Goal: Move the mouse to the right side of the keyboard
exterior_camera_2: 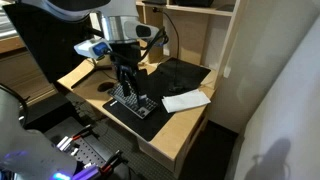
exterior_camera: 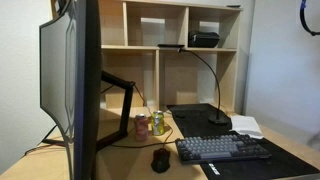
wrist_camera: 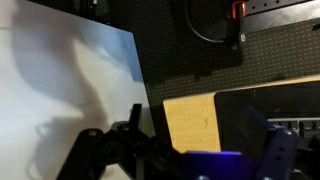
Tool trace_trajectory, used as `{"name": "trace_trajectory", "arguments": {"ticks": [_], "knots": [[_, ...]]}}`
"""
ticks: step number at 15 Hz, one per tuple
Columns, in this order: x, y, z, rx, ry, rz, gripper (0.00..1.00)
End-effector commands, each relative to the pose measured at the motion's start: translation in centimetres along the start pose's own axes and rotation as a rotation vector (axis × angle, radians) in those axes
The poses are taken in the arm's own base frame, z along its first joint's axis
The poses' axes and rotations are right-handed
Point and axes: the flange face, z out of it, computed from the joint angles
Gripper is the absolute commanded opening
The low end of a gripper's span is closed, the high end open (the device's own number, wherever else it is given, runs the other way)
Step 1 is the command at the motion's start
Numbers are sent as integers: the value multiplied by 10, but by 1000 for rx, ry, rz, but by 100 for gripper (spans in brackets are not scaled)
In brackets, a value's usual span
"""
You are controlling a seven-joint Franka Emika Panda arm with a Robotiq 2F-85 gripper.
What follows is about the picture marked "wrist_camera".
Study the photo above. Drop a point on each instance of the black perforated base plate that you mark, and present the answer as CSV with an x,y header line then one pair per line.
x,y
276,5

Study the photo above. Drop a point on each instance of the black mechanical keyboard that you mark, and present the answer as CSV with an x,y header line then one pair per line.
x,y
300,126

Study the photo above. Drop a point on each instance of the white flat panel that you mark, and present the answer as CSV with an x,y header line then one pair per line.
x,y
50,83

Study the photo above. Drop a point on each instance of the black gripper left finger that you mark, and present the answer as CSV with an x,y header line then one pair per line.
x,y
113,150

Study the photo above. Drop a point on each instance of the large black desk mat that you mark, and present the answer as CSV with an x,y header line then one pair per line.
x,y
240,103

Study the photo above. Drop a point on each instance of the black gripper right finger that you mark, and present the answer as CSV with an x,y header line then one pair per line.
x,y
276,150

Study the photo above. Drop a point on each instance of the wooden desk with shelves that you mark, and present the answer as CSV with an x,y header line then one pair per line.
x,y
191,120

